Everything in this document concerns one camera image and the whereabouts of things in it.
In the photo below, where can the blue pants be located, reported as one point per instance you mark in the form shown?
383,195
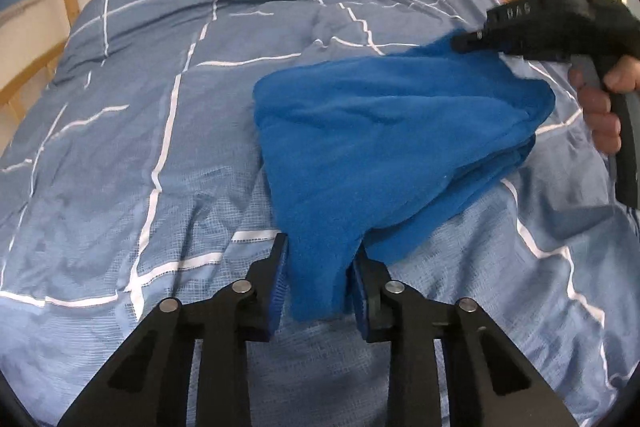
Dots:
390,147

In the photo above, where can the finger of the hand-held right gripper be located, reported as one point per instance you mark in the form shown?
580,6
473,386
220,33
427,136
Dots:
475,43

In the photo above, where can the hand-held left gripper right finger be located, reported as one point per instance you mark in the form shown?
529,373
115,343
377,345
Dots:
361,307

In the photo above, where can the blue grid-pattern blanket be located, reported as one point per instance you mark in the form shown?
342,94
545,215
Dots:
150,132

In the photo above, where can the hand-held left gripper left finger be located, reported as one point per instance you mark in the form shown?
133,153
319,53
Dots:
280,287

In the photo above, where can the person's right hand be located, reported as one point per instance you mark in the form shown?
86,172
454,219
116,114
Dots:
600,117

